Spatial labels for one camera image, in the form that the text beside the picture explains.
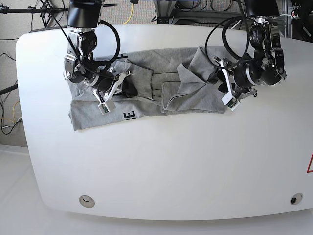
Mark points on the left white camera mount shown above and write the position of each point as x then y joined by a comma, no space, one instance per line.
232,99

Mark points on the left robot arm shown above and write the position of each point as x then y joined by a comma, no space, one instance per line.
267,64

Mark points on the red triangle warning sticker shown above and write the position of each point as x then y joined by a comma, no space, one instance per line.
310,166

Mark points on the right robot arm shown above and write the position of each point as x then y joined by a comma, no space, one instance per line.
80,65

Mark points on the aluminium frame stand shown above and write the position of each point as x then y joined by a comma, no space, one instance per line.
171,11

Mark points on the table grommet hole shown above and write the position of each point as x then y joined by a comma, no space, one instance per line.
86,201
296,199

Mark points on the grey T-shirt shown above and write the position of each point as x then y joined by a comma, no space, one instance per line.
169,81

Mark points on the left table grommet hole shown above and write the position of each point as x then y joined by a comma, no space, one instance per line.
86,201

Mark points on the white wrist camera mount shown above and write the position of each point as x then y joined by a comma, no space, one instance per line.
106,104

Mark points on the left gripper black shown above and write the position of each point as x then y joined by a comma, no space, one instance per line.
239,75

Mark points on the right table grommet hole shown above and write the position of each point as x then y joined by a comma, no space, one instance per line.
296,199

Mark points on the black tripod stand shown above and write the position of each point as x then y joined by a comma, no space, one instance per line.
19,11

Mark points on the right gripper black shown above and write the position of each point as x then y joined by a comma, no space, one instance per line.
105,83

